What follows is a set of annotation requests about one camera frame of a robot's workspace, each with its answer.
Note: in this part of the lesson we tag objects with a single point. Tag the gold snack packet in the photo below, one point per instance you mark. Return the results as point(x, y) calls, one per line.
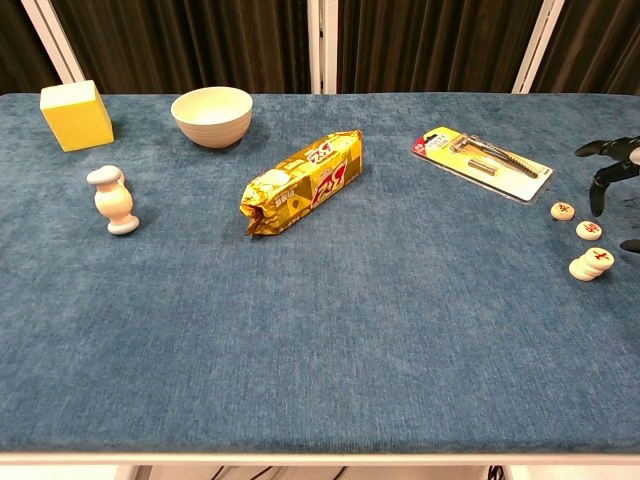
point(300, 185)

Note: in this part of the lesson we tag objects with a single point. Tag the cream ribbed bowl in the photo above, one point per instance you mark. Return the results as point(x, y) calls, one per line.
point(212, 125)

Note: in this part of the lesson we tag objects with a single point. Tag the yellow cube block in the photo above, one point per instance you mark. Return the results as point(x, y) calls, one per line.
point(82, 122)

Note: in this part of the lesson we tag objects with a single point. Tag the white table frame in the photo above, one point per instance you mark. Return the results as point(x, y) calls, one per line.
point(320, 459)

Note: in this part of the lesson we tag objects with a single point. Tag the blue table cloth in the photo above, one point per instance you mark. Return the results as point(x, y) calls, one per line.
point(320, 325)

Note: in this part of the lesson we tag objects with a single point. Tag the wooden vase-shaped toy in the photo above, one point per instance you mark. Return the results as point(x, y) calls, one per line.
point(114, 200)

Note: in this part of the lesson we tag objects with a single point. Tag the white metal frame post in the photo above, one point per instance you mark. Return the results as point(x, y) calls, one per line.
point(55, 40)
point(322, 45)
point(537, 45)

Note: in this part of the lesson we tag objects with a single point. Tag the black pleated curtain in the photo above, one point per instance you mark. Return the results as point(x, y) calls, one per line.
point(430, 45)
point(595, 45)
point(20, 45)
point(190, 45)

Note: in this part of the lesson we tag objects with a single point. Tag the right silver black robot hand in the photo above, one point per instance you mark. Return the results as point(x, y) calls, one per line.
point(620, 147)

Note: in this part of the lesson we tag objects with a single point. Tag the razor blister pack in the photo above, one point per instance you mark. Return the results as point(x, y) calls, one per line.
point(480, 165)

